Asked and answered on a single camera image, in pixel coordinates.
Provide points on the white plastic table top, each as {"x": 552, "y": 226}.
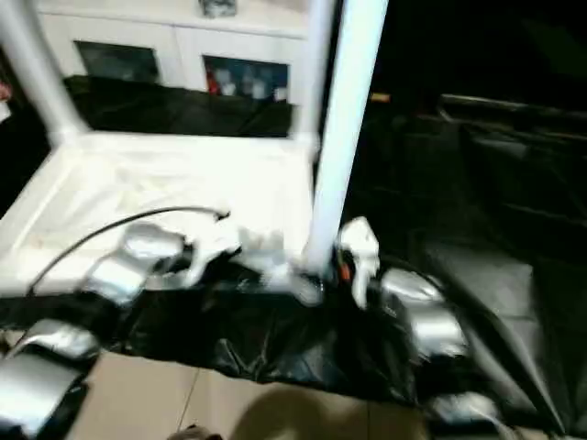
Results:
{"x": 160, "y": 183}

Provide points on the white plastic table leg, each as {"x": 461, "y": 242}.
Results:
{"x": 344, "y": 137}
{"x": 314, "y": 69}
{"x": 36, "y": 69}

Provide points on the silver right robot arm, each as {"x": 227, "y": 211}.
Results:
{"x": 426, "y": 311}

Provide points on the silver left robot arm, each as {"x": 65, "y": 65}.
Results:
{"x": 124, "y": 266}

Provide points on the black plastic mat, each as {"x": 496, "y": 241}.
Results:
{"x": 481, "y": 206}

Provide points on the small white jar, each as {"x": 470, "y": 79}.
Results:
{"x": 280, "y": 94}

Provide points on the red box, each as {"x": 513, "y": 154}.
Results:
{"x": 212, "y": 80}

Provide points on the black horizontal bar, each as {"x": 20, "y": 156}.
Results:
{"x": 513, "y": 107}

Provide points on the white glass-door cabinet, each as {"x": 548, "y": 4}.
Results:
{"x": 174, "y": 36}

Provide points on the dark patterned bundle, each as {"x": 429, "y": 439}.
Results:
{"x": 218, "y": 7}

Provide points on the dark furniture with brass label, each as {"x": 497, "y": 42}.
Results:
{"x": 481, "y": 41}

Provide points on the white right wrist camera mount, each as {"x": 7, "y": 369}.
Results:
{"x": 362, "y": 247}

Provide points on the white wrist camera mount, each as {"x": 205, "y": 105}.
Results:
{"x": 211, "y": 247}
{"x": 362, "y": 247}

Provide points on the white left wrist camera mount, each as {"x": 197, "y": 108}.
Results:
{"x": 211, "y": 247}

